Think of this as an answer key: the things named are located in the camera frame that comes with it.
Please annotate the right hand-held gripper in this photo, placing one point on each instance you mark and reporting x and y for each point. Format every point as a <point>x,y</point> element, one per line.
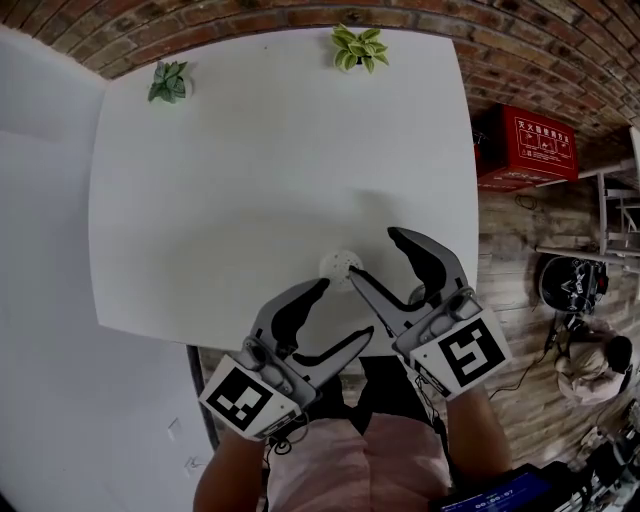
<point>460,350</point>

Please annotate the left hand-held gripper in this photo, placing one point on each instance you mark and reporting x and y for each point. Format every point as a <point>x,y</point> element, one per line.
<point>260,387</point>

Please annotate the white round cotton swab container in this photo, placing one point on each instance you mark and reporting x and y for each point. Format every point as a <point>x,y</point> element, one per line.
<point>336,265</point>

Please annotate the person's right forearm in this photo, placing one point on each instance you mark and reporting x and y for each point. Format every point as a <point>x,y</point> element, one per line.
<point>475,435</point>

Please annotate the person's left forearm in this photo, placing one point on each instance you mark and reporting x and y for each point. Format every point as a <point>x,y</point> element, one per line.
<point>232,470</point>

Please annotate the person's black trousers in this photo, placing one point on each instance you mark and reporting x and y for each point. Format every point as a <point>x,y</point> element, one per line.
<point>385,390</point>

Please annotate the black table leg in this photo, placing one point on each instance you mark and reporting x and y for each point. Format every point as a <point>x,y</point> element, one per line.
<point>202,395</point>

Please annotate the person's pink shirt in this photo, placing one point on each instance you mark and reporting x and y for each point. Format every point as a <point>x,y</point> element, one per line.
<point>360,470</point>

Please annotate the black helmet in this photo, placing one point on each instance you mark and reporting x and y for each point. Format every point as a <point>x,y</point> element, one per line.
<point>570,285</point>

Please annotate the red fire extinguisher box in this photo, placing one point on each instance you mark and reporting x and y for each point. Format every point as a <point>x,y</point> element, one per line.
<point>537,145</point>

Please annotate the white metal rack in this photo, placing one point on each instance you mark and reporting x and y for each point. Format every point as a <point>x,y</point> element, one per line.
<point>612,200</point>

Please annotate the blue screen tablet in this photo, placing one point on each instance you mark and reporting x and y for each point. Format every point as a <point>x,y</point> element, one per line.
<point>492,492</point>

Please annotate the light green potted plant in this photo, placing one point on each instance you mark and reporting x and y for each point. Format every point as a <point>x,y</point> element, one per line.
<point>357,46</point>

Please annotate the dark green potted plant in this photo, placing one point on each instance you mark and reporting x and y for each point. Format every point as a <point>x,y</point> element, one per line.
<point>167,82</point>

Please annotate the white wall socket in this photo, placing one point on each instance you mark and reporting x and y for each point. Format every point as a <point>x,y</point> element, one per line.
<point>192,467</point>
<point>174,428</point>

